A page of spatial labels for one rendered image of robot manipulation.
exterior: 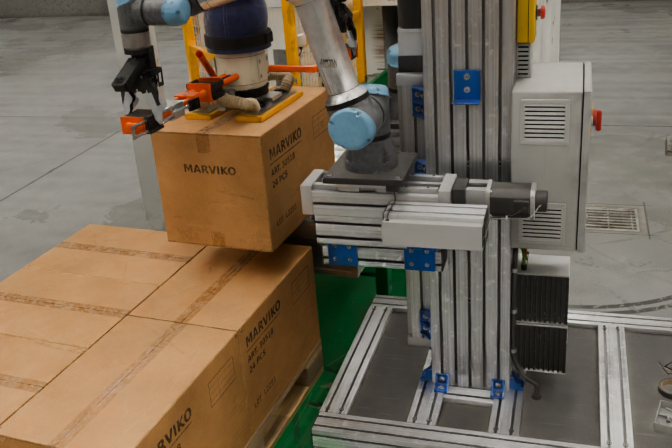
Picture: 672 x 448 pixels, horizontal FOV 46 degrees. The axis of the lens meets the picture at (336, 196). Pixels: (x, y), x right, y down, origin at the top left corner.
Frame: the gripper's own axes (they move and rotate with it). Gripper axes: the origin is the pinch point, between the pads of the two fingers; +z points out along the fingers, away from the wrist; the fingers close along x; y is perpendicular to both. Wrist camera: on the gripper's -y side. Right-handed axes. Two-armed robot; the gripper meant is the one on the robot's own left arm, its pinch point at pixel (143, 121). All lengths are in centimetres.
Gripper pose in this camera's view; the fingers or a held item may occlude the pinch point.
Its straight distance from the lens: 225.7
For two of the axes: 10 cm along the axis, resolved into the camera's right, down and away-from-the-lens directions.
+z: 0.6, 9.3, 3.7
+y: 3.5, -3.6, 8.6
